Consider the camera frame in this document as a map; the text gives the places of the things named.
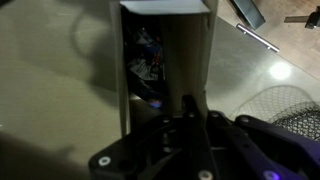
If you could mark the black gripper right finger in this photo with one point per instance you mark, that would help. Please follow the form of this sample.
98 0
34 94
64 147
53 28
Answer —
266 153

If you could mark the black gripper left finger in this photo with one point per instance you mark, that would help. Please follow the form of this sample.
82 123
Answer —
160 150

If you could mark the blue snack cardboard box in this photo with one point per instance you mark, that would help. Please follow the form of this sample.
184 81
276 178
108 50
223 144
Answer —
186 50

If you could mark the dark foil snack packet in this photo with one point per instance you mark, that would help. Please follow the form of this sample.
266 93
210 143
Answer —
146 66

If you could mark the dark grey slanted panel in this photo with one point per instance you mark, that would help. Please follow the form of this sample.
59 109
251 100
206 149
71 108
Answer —
250 13

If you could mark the black floor bracket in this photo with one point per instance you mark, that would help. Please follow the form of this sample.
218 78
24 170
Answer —
310 18

